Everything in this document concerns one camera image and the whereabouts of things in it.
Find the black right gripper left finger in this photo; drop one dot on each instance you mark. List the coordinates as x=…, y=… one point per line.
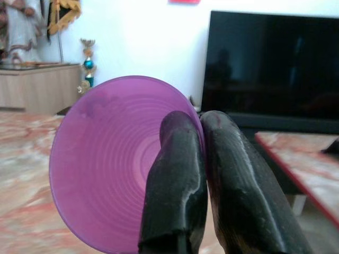
x=174, y=169

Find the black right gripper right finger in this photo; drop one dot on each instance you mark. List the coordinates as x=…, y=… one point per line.
x=243, y=185

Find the purple plastic cup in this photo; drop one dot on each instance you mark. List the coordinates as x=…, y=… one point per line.
x=111, y=158

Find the low marble top table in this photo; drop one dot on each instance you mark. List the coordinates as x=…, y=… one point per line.
x=310, y=169

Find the black flat screen television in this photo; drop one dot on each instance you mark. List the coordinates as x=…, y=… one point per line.
x=272, y=68

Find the gold and teal trophy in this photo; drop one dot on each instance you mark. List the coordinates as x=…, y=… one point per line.
x=88, y=63

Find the beige wooden cabinet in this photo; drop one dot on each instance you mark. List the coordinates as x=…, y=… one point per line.
x=37, y=84

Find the white patterned garment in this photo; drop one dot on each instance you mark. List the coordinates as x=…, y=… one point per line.
x=18, y=29

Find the red wall sign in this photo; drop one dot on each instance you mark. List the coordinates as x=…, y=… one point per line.
x=184, y=1

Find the black and gold wall hanging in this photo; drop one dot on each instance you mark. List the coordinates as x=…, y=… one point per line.
x=62, y=14

